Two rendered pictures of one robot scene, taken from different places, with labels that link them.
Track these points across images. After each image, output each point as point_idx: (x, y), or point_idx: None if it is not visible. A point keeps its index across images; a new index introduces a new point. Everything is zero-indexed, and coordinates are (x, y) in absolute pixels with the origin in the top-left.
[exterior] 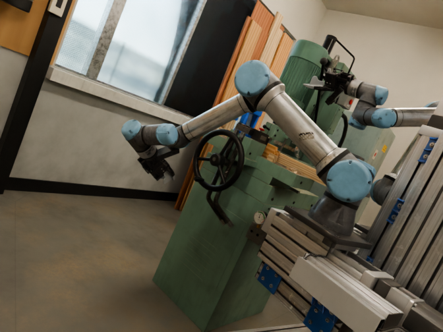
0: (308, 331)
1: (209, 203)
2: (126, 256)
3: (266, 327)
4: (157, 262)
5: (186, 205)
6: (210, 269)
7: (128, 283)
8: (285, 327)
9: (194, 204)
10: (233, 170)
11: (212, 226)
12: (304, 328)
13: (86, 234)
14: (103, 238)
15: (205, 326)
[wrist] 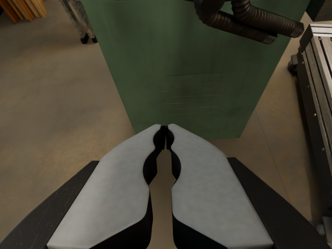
0: (331, 45)
1: (219, 27)
2: (84, 147)
3: (331, 94)
4: (108, 112)
5: (105, 51)
6: (225, 97)
7: None
8: (326, 68)
9: (125, 37)
10: None
11: (198, 49)
12: (325, 46)
13: (15, 180)
14: (36, 159)
15: (240, 134)
